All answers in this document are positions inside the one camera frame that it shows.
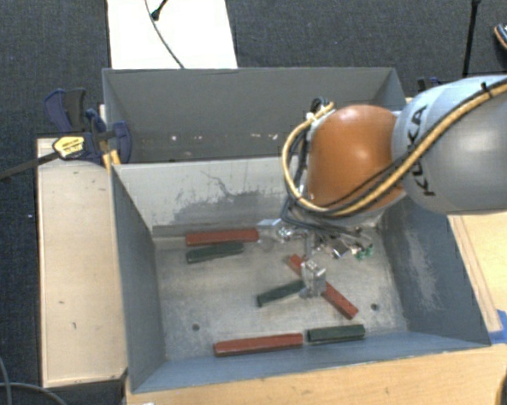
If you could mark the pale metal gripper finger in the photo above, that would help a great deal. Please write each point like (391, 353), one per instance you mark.
(274, 232)
(314, 279)

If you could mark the red-brown flat block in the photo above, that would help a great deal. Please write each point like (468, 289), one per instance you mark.
(258, 344)
(338, 301)
(221, 237)

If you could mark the dark green flat block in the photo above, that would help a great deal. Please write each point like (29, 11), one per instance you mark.
(214, 253)
(278, 293)
(336, 334)

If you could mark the grey metal bin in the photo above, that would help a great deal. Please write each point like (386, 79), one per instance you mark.
(225, 293)

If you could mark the pale wood flat board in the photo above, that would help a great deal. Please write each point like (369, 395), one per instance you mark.
(78, 272)

